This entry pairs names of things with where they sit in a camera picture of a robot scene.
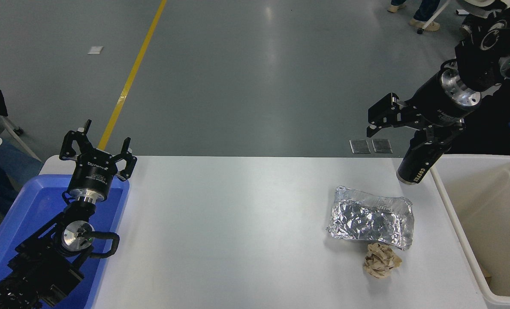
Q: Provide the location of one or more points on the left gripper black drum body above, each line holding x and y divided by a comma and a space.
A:
92, 174

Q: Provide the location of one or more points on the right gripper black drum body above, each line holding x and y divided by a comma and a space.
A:
435, 103

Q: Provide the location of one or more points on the black paper coffee cup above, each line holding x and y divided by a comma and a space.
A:
413, 168

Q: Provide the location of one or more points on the silver foil tray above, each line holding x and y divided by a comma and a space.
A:
368, 216

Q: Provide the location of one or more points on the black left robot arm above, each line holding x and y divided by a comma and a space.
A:
44, 262

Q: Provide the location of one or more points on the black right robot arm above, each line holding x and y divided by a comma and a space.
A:
478, 60

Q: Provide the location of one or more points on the grey metal floor plate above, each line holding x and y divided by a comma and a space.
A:
360, 146
382, 146

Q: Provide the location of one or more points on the grey chair leg with caster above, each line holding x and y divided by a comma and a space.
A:
16, 137

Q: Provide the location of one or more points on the blue plastic tray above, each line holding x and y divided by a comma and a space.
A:
27, 206

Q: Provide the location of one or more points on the large pale plastic bin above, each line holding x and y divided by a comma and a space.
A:
486, 206

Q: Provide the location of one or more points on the white wheeled chair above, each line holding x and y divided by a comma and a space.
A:
435, 15

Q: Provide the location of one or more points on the person in tan shoes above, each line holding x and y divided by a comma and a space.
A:
426, 13

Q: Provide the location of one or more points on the crumpled tan paper ball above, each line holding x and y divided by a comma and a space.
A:
381, 260

